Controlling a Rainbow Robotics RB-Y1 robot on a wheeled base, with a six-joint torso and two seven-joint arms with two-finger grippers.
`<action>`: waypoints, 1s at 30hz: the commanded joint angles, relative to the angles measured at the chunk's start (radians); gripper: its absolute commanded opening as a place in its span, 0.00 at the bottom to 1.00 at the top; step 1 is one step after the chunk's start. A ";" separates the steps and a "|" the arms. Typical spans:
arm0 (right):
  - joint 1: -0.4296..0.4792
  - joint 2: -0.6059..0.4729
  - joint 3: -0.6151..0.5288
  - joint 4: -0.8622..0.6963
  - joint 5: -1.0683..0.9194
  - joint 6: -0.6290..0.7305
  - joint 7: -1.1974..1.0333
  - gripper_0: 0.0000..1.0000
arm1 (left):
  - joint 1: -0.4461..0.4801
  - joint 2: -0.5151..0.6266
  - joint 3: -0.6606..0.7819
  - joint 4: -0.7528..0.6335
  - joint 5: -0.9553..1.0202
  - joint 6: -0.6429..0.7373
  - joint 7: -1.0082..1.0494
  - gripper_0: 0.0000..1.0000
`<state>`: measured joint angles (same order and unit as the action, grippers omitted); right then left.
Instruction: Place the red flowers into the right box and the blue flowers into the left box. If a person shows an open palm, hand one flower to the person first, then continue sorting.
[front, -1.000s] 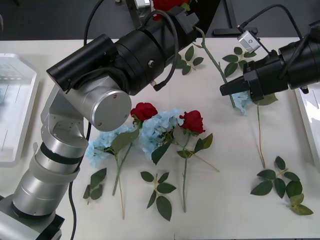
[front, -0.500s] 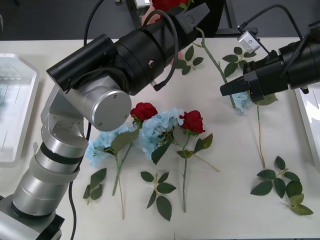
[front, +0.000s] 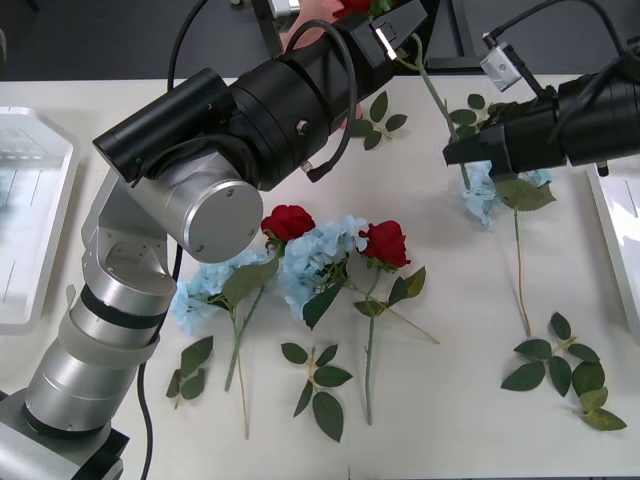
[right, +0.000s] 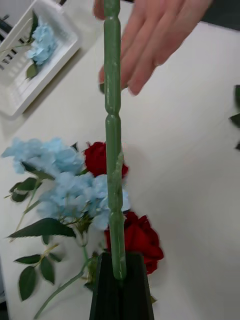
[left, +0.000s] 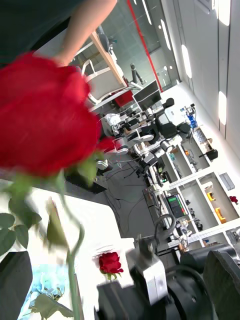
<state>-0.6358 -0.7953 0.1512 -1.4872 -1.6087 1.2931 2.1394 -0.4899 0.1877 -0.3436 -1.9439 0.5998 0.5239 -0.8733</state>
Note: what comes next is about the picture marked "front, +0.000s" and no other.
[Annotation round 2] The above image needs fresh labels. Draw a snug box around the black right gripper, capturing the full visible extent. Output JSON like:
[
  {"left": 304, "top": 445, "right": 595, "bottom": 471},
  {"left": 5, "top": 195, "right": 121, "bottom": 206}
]
[{"left": 443, "top": 96, "right": 570, "bottom": 177}]

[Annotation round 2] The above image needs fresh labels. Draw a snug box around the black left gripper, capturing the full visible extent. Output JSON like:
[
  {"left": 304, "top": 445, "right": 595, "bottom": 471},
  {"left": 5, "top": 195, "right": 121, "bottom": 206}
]
[{"left": 287, "top": 0, "right": 430, "bottom": 146}]

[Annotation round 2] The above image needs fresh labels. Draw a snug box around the red rose with green stem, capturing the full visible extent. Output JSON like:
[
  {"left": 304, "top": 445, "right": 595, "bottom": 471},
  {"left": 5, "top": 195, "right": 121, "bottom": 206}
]
[
  {"left": 353, "top": 219, "right": 428, "bottom": 427},
  {"left": 332, "top": 0, "right": 474, "bottom": 191},
  {"left": 222, "top": 203, "right": 317, "bottom": 394}
]

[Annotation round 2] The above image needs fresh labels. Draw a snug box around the pale blue flower with stem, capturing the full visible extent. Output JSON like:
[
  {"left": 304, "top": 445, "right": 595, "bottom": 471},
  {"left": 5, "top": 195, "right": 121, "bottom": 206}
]
[
  {"left": 458, "top": 158, "right": 558, "bottom": 338},
  {"left": 279, "top": 214, "right": 441, "bottom": 346},
  {"left": 169, "top": 248, "right": 274, "bottom": 441}
]

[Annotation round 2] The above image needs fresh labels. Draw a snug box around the person's forearm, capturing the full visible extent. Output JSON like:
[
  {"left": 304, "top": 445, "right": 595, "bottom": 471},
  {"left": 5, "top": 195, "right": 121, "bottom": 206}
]
[{"left": 281, "top": 0, "right": 347, "bottom": 53}]

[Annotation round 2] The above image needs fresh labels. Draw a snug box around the person's hand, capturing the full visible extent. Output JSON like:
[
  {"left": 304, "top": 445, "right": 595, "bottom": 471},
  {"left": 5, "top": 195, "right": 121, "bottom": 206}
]
[{"left": 343, "top": 102, "right": 365, "bottom": 134}]

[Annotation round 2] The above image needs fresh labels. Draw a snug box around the black desk foot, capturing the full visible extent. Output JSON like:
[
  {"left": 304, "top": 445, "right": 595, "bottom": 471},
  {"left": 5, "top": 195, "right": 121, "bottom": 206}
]
[{"left": 428, "top": 0, "right": 521, "bottom": 71}]

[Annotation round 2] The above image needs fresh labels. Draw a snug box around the shallow white box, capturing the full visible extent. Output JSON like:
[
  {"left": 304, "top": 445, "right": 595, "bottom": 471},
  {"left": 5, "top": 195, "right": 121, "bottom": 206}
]
[
  {"left": 0, "top": 106, "right": 81, "bottom": 337},
  {"left": 585, "top": 162, "right": 640, "bottom": 346}
]

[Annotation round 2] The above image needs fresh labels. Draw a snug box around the yellowish green leaf twig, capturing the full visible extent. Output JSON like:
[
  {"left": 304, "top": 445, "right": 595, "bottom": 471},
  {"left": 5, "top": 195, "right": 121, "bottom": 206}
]
[{"left": 572, "top": 386, "right": 629, "bottom": 432}]

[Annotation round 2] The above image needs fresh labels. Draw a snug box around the small green leaf twig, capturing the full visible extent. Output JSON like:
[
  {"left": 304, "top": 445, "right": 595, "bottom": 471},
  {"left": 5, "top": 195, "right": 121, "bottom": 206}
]
[{"left": 165, "top": 334, "right": 215, "bottom": 410}]

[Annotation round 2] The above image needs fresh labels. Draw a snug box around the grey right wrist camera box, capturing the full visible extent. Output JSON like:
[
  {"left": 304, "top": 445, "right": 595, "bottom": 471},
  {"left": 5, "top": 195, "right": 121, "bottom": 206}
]
[{"left": 479, "top": 42, "right": 526, "bottom": 94}]

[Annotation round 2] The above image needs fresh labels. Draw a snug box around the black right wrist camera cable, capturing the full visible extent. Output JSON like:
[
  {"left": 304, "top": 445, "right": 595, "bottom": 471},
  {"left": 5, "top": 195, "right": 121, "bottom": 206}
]
[{"left": 482, "top": 0, "right": 629, "bottom": 59}]

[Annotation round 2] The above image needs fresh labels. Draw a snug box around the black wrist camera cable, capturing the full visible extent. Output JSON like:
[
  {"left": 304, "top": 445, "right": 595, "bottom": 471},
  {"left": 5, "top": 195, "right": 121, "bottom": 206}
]
[
  {"left": 482, "top": 0, "right": 629, "bottom": 59},
  {"left": 167, "top": 0, "right": 211, "bottom": 96}
]

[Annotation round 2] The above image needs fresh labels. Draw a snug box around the black left wrist camera cable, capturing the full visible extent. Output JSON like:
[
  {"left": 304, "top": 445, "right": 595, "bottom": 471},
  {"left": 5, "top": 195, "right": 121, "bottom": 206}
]
[{"left": 167, "top": 0, "right": 211, "bottom": 96}]

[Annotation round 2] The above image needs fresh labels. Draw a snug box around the black left arm base cable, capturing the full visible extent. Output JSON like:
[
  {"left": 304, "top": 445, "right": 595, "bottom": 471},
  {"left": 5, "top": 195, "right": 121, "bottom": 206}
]
[{"left": 138, "top": 242, "right": 182, "bottom": 480}]

